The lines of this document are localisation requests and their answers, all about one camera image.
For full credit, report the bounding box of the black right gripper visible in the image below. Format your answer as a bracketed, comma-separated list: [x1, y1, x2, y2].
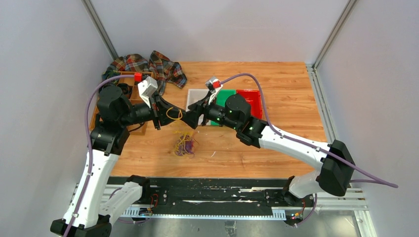
[179, 92, 239, 131]

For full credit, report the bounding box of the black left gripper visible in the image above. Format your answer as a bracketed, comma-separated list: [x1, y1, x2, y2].
[119, 90, 186, 130]

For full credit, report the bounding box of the yellow cable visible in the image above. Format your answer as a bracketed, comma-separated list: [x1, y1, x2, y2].
[166, 107, 184, 131]

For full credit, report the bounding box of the cable pile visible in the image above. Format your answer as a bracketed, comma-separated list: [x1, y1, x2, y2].
[172, 130, 199, 159]

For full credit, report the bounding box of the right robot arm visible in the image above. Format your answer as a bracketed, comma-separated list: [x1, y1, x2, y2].
[187, 92, 354, 206]

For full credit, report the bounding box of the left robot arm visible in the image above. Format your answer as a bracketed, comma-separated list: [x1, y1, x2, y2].
[50, 86, 188, 237]

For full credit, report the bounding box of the white plastic bin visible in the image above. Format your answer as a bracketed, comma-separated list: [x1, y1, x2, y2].
[186, 89, 208, 111]

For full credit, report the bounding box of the green plastic bin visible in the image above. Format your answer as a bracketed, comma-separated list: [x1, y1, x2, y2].
[214, 89, 236, 107]

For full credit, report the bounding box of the wooden compartment tray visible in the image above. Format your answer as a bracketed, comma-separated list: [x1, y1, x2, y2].
[89, 71, 155, 135]

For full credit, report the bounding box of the plaid cloth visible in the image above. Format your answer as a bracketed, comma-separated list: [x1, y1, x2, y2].
[102, 50, 187, 95]

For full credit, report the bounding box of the red plastic bin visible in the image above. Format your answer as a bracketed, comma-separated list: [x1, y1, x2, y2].
[236, 90, 263, 119]

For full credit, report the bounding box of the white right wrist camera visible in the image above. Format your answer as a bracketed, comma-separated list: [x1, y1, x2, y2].
[205, 76, 223, 104]

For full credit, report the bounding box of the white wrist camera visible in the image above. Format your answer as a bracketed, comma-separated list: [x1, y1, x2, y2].
[137, 76, 158, 108]
[205, 76, 223, 104]

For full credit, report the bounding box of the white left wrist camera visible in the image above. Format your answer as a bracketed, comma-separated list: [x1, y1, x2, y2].
[137, 76, 158, 108]

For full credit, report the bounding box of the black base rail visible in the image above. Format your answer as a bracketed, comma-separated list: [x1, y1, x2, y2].
[95, 176, 367, 226]

